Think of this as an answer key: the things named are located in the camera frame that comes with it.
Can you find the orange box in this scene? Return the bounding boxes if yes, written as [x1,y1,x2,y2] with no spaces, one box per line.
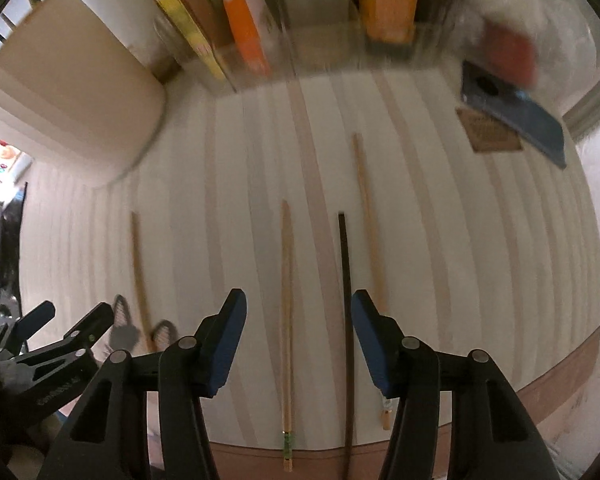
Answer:
[357,0,424,44]

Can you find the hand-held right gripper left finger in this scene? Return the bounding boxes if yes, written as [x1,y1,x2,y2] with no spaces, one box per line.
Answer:
[37,287,248,480]

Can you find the yellow green packet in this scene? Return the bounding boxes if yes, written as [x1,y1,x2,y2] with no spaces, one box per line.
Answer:
[150,0,231,83]

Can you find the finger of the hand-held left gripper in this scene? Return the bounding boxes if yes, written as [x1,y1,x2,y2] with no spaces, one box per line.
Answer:
[61,303,116,350]
[0,300,57,350]

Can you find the red packet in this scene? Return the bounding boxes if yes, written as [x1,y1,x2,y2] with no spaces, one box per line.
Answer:
[480,21,540,86]

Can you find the black chopstick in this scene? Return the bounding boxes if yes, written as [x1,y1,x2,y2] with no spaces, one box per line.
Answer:
[337,213,356,480]

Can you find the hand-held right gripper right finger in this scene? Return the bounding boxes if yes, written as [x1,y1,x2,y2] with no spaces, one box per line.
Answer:
[350,288,576,480]

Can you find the black gas stove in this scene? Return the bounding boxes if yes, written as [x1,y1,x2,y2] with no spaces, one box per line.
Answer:
[0,182,28,321]

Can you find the clear organizer tray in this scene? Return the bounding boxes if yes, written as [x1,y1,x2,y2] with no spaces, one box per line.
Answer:
[152,0,431,94]

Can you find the brown card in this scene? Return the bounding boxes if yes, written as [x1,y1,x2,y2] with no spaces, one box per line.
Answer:
[455,107,524,153]

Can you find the wooden chopstick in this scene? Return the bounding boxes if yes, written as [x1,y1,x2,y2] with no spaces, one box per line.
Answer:
[280,199,295,473]
[130,211,154,353]
[352,132,394,431]

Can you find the orange white packet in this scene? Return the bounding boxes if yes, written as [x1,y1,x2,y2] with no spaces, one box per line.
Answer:
[214,0,274,79]

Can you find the white plastic bag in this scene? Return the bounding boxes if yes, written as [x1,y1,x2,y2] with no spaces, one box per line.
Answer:
[430,0,597,92]

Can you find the blue phone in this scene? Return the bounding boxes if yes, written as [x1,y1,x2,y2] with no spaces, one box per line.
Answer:
[460,60,567,170]

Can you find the cream utensil holder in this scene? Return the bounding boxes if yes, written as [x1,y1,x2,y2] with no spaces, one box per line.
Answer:
[0,0,167,189]

